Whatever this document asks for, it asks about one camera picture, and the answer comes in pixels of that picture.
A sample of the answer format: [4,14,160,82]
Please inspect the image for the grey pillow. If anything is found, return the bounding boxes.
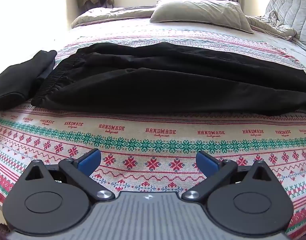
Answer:
[150,0,254,34]

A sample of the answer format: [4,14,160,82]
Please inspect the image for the grey bed sheet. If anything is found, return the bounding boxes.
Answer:
[243,27,306,80]

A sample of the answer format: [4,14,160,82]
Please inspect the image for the black pants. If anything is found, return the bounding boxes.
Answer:
[31,42,306,117]

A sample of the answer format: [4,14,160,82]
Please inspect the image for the grey quilted cushion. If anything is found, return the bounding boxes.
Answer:
[264,0,306,53]

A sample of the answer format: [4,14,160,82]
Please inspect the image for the folded black garment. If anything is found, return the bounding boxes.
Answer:
[0,50,58,113]

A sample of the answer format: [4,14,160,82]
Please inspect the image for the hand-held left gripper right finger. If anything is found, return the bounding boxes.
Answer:
[182,151,274,202]

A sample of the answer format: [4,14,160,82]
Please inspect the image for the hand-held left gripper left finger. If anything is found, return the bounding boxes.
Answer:
[24,148,116,202]

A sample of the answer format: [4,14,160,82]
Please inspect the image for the printed patterned blanket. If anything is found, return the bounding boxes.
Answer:
[0,26,306,233]

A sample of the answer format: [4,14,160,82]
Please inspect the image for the folded grey duvet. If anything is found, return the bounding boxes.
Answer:
[71,6,156,29]

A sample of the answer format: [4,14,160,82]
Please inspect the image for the crumpled grey quilt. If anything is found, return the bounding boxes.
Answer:
[245,10,298,42]

